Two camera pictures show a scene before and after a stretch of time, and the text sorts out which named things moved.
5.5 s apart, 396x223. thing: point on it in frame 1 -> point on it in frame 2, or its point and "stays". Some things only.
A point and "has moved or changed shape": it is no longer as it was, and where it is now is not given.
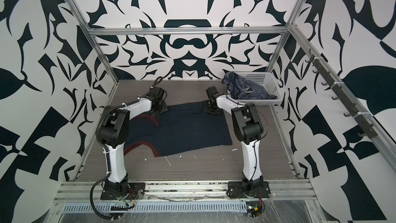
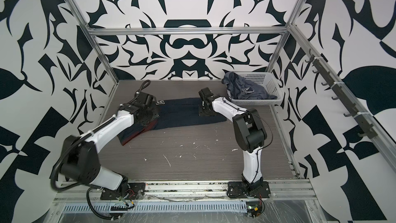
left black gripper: x=165 y=109 -> x=154 y=108
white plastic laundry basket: x=265 y=80 stays
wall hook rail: x=367 y=129 stays
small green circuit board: x=254 y=207 stays
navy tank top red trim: x=183 y=128 has moved or changed shape
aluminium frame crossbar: x=188 y=31 stays
